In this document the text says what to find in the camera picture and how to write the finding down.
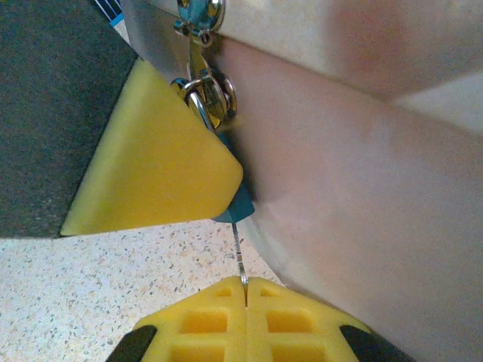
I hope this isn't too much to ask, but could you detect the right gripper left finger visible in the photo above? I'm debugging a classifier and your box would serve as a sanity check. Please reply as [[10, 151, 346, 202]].
[[107, 276, 248, 362]]

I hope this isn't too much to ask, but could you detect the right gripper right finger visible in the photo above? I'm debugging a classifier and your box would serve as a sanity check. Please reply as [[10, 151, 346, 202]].
[[245, 278, 412, 362]]

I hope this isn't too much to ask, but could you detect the pink illustrated tin box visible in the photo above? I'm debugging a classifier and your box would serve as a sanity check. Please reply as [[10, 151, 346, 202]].
[[122, 0, 483, 362]]

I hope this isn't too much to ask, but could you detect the metal box hasp latch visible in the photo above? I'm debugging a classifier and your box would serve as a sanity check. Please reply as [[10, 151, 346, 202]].
[[171, 0, 239, 125]]

